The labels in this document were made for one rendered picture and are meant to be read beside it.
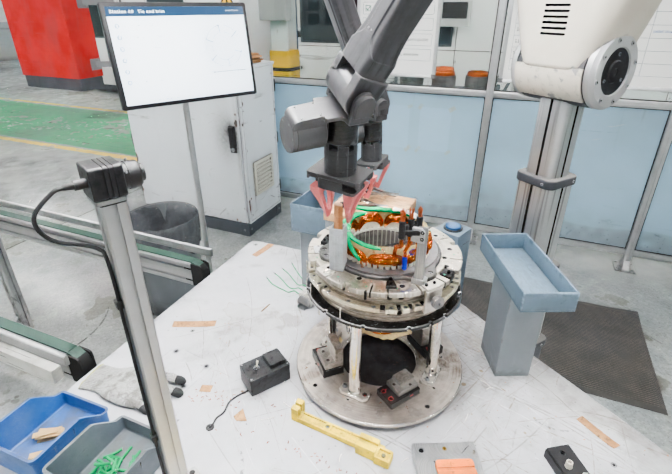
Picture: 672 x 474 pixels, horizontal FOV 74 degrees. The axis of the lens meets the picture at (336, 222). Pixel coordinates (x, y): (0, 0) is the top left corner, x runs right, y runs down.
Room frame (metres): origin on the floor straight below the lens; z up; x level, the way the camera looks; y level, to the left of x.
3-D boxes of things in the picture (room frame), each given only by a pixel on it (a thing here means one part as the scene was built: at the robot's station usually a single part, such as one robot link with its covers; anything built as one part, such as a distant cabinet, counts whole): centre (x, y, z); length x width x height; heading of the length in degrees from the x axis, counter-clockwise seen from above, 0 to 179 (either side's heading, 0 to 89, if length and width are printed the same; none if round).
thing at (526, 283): (0.82, -0.41, 0.92); 0.25 x 0.11 x 0.28; 1
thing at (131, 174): (0.49, 0.26, 1.37); 0.06 x 0.04 x 0.04; 132
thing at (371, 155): (1.16, -0.10, 1.20); 0.10 x 0.07 x 0.07; 155
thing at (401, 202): (1.11, -0.10, 1.05); 0.20 x 0.19 x 0.02; 65
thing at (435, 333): (0.75, -0.21, 0.91); 0.02 x 0.02 x 0.21
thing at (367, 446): (0.60, -0.01, 0.80); 0.22 x 0.04 x 0.03; 61
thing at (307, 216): (1.17, 0.04, 0.92); 0.17 x 0.11 x 0.28; 155
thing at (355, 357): (0.70, -0.04, 0.91); 0.02 x 0.02 x 0.21
